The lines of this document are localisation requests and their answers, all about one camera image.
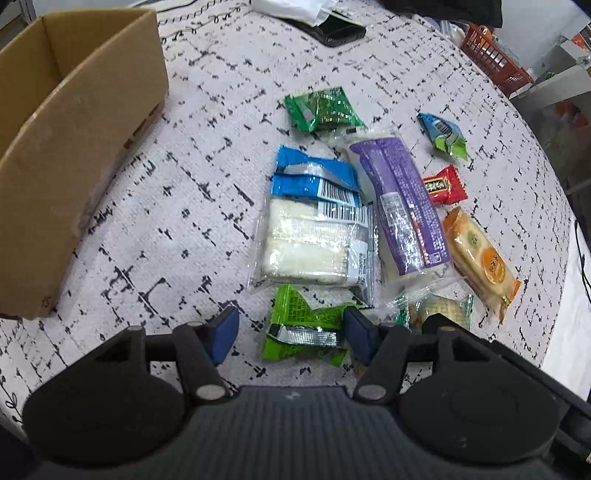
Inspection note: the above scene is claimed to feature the green clear round cookie pack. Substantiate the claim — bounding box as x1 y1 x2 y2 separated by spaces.
394 294 474 331

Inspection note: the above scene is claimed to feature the light green snack packet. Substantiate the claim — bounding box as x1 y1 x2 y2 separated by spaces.
263 285 355 367

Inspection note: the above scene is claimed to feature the purple wafer pack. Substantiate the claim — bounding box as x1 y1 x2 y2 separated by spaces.
337 128 461 299

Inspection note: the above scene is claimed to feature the orange biscuit pack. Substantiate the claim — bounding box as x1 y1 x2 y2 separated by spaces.
443 207 522 323

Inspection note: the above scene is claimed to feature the blue clear rice cracker pack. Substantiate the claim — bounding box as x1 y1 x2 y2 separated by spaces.
249 145 378 306

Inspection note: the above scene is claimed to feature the red candy bar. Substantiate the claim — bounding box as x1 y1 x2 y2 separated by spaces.
423 165 468 205

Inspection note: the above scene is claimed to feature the patterned white bed cover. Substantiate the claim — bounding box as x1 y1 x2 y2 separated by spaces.
1 1 571 427

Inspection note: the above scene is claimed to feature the blue green candy packet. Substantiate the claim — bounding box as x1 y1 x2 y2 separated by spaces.
418 112 469 161

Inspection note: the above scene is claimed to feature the dark green snack packet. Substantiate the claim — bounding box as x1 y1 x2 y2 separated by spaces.
284 87 365 133

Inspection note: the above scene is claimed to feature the brown cardboard box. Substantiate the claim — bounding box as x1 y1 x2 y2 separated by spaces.
1 8 169 319

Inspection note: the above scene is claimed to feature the white shelf unit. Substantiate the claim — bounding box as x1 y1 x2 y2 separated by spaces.
512 40 590 195

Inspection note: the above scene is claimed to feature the red plastic basket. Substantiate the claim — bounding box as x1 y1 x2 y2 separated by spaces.
461 23 534 97

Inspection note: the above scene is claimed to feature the black smartphone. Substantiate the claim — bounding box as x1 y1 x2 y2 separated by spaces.
284 14 367 48

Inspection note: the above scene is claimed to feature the white face mask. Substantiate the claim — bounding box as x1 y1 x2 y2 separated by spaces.
252 0 338 27

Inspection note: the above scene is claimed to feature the black clothing pile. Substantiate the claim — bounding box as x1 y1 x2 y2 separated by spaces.
381 0 503 28

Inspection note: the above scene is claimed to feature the black cable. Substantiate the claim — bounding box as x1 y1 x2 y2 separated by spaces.
573 218 591 305

